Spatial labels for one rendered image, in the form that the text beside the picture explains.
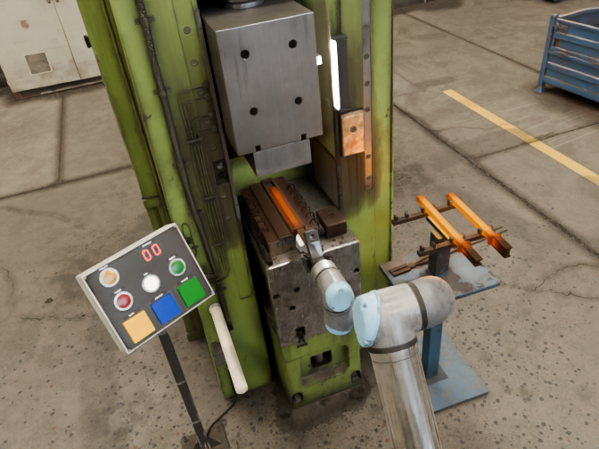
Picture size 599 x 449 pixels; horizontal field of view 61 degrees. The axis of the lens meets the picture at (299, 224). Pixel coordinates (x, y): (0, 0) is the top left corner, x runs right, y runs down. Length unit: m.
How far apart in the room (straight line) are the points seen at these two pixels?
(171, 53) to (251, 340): 1.34
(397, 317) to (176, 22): 1.07
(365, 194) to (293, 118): 0.59
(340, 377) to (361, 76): 1.39
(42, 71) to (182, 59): 5.43
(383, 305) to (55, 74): 6.25
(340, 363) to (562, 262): 1.58
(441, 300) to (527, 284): 2.07
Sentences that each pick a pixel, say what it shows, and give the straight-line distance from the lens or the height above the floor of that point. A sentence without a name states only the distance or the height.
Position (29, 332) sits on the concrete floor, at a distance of 3.49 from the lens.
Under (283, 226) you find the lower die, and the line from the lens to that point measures 1.98.
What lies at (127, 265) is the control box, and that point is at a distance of 1.69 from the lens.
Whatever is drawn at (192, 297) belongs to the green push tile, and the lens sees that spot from 1.75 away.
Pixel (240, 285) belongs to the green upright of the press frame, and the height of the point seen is 0.69.
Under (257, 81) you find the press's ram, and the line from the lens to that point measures 1.62.
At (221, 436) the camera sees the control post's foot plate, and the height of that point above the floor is 0.01.
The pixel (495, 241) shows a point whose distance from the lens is 2.00.
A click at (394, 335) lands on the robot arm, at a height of 1.28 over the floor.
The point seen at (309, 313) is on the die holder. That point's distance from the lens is 2.14.
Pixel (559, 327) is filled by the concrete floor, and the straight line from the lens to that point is 3.07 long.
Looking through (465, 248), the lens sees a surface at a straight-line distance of 1.92.
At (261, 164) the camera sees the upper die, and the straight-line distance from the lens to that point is 1.74.
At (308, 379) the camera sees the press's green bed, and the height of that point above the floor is 0.15.
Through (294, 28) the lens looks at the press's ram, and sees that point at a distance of 1.62.
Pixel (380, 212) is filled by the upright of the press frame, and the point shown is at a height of 0.85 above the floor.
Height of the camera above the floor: 2.16
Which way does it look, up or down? 36 degrees down
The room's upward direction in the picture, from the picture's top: 7 degrees counter-clockwise
